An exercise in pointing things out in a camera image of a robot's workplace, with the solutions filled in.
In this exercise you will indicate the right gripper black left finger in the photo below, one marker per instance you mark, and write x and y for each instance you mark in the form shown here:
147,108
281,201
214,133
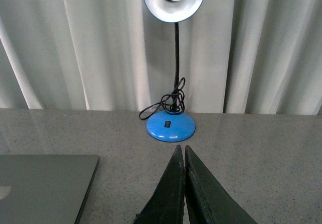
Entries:
167,202

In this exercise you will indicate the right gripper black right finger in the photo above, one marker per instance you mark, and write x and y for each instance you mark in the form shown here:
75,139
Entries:
207,201

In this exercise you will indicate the grey laptop computer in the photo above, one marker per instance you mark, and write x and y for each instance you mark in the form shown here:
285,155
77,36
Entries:
45,188

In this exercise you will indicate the white pleated curtain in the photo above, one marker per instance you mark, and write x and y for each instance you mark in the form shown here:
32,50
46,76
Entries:
238,56

